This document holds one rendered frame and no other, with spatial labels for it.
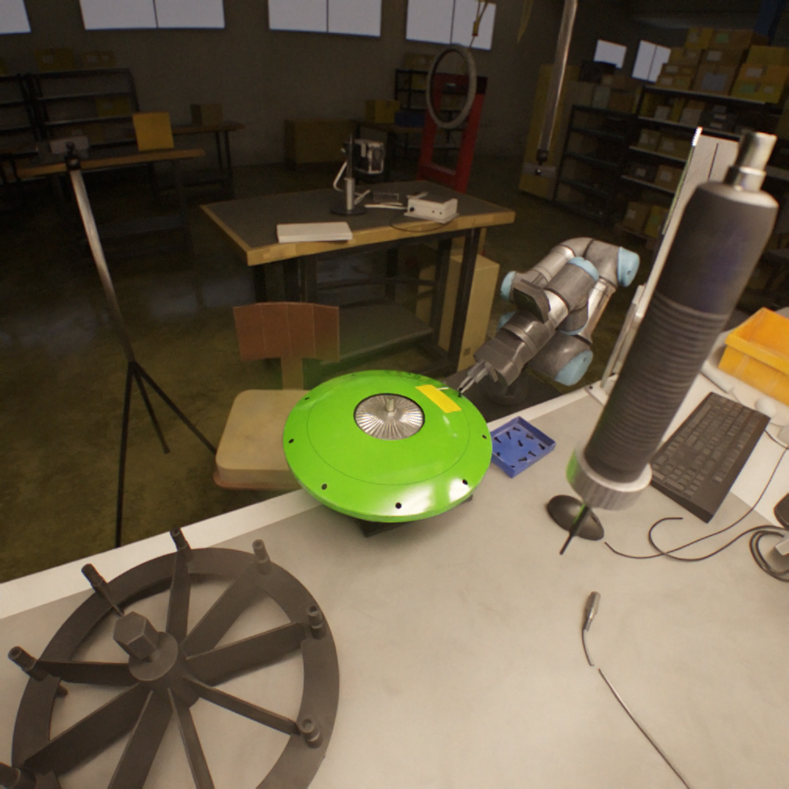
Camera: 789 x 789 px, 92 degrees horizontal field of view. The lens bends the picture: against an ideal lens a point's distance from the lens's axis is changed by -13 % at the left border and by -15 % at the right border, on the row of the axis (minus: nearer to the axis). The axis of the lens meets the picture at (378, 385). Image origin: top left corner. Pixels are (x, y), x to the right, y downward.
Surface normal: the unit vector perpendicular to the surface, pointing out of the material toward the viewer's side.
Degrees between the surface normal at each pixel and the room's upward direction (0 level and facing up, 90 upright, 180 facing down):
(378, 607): 0
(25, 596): 0
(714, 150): 18
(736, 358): 94
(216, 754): 0
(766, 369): 94
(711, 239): 90
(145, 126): 90
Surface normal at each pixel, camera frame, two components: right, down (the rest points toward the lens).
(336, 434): -0.12, -0.73
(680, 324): -0.63, 0.44
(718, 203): -0.79, 0.16
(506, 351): -0.40, -0.51
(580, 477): -0.94, 0.18
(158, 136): 0.45, 0.55
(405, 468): 0.08, -0.63
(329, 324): -0.25, 0.57
